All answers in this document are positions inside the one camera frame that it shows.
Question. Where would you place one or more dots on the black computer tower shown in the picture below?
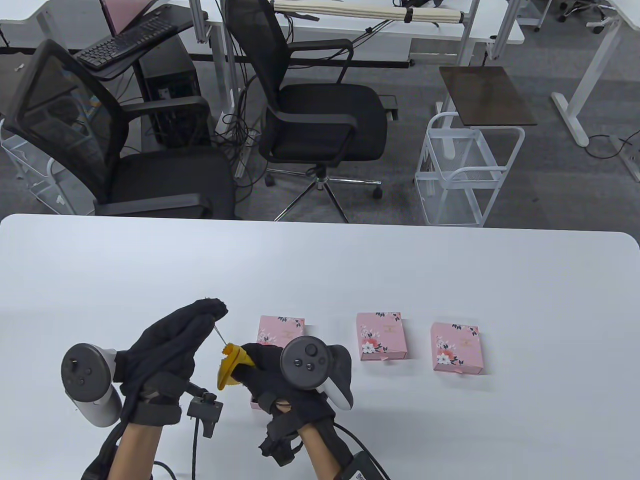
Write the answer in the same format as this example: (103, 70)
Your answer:
(170, 90)

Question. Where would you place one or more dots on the person's right forearm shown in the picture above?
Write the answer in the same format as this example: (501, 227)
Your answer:
(320, 452)

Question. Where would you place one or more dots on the person's left forearm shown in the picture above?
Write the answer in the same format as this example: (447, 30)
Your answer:
(135, 452)

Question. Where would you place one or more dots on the person's right hand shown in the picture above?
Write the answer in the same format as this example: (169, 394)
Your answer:
(267, 370)

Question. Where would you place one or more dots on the black forearm sensor box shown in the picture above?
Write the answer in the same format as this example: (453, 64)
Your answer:
(365, 467)

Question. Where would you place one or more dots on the black office chair chrome base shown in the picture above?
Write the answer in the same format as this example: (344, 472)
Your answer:
(320, 115)

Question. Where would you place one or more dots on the pink floral jewelry box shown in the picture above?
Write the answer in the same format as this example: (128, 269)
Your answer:
(285, 327)
(382, 332)

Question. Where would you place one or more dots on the white desk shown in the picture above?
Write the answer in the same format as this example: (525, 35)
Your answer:
(600, 55)
(65, 20)
(440, 30)

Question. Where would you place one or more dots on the black mesh office chair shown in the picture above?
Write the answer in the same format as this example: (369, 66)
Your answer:
(165, 185)

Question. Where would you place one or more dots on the yellow cloth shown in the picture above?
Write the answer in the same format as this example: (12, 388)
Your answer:
(230, 365)

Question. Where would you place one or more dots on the pink floral box sleeve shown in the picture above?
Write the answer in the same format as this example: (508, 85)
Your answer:
(457, 347)

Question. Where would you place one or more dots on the distant chair base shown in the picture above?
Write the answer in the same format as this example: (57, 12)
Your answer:
(580, 7)

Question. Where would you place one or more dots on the dark wooden board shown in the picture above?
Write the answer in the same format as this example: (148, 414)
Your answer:
(487, 95)

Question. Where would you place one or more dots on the person's left hand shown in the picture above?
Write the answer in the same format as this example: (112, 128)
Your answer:
(160, 350)

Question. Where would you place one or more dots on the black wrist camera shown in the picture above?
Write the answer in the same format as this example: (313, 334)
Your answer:
(280, 445)
(207, 410)

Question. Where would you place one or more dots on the grey handheld controller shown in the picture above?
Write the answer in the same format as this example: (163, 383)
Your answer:
(85, 372)
(305, 362)

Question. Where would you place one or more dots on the black keyboard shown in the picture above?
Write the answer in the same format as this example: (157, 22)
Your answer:
(120, 45)

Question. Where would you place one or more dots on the black keyboard tray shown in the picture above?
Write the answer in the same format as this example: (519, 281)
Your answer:
(150, 51)

